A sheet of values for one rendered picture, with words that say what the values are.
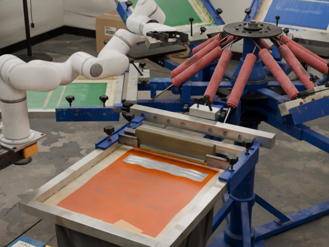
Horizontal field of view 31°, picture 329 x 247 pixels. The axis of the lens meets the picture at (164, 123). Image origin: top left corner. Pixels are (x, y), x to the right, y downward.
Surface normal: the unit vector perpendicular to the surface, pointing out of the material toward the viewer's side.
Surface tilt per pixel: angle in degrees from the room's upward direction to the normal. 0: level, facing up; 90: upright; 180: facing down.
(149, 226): 0
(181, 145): 90
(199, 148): 90
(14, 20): 90
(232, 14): 90
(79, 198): 0
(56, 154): 0
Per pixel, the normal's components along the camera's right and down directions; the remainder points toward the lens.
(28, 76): 0.61, 0.26
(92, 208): 0.00, -0.91
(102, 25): -0.45, 0.32
